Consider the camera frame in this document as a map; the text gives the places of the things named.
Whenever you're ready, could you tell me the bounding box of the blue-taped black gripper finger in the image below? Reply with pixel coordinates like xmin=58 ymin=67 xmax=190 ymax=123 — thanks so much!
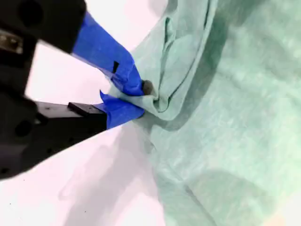
xmin=35 ymin=89 xmax=145 ymax=158
xmin=0 ymin=0 xmax=156 ymax=97

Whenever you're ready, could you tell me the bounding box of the pale green T-shirt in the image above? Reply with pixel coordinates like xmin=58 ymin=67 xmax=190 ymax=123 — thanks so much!
xmin=109 ymin=0 xmax=301 ymax=226

